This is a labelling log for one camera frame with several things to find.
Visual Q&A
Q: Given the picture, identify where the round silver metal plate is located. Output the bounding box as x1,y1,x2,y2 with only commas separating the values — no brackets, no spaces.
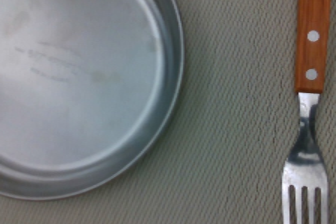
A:
0,0,185,200

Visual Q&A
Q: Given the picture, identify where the wooden handled fork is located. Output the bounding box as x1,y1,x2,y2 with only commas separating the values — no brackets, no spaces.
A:
282,0,332,224

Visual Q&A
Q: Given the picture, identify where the beige woven placemat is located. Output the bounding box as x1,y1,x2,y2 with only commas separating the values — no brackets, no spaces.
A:
0,0,336,224

